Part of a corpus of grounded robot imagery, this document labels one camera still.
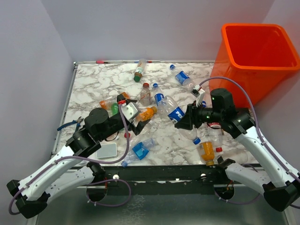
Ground orange juice bottle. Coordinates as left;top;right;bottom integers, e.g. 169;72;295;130
136;106;158;122
199;142;215;166

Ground crushed blue label water bottle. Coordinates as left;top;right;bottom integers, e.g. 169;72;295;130
121;138;156;167

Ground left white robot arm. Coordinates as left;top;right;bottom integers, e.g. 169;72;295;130
7;98;149;219

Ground orange juice bottle front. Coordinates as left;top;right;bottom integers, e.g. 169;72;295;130
199;142;215;166

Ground orange juice bottle centre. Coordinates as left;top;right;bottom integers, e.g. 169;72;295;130
136;106;158;122

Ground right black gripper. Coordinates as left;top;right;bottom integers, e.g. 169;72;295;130
175;100;223;130

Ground orange label crushed bottle left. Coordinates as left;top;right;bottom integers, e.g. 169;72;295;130
99;92;130;110

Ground blue Pepsi bottle centre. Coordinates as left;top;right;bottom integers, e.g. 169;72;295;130
152;83;164;111

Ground red cap clear bottle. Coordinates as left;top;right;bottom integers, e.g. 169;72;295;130
140;83;151;106

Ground black base frame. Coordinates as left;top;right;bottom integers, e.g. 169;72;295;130
84;160;237;196

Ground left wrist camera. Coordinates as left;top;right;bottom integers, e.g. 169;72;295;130
121;102;141;121

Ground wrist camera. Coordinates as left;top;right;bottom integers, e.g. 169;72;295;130
190;85;205;106
121;102;141;121

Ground red marker pen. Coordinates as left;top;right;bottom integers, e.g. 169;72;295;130
96;60;110;64

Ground blue handled pliers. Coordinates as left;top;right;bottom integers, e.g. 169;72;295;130
57;116;83;131

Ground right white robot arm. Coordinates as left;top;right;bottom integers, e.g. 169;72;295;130
174;88;300;211

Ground blue red pen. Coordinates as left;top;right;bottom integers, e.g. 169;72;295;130
133;60;162;64

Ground red label bottle right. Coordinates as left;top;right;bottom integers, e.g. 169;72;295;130
207;123;223;153

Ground far blue label bottle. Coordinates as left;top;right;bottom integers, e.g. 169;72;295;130
169;64;195;90

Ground green cap tea bottle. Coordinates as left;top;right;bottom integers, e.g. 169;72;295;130
134;59;147;83

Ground clear crushed bottle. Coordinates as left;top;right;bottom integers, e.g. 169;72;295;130
129;120;154;148

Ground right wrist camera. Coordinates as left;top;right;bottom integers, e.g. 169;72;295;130
190;85;205;106

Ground orange plastic bin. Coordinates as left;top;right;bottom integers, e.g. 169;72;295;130
209;23;300;107

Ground green plastic bottle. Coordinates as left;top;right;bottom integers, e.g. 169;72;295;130
111;103;119;115

